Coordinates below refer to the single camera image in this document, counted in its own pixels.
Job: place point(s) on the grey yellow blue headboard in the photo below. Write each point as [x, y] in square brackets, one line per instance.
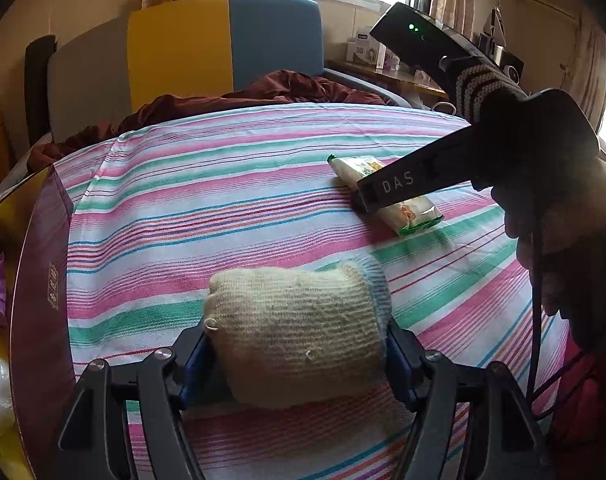
[183, 50]

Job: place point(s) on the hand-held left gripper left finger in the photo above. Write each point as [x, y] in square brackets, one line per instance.
[195, 370]

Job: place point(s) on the person's right hand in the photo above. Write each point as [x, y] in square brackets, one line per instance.
[583, 240]

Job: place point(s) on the white bed rail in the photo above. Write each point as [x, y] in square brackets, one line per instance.
[373, 92]

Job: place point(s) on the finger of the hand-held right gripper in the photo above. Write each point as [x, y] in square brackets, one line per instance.
[408, 177]

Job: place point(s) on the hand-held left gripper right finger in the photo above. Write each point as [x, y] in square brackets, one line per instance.
[398, 365]

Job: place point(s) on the black chair back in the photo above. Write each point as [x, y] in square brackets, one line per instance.
[38, 85]

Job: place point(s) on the cream knit glove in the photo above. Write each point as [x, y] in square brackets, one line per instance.
[293, 330]

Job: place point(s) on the cluttered wooden desk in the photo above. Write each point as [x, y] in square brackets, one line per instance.
[393, 77]

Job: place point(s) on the maroon blanket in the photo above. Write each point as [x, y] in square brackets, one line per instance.
[283, 87]

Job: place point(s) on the black speaker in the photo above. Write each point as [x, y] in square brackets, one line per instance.
[508, 65]

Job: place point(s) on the white appliance box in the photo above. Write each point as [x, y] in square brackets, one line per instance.
[365, 50]

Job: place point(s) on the green snack packet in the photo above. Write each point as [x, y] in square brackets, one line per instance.
[353, 167]

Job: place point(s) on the gold lined maroon box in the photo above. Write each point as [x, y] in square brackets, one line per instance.
[38, 310]

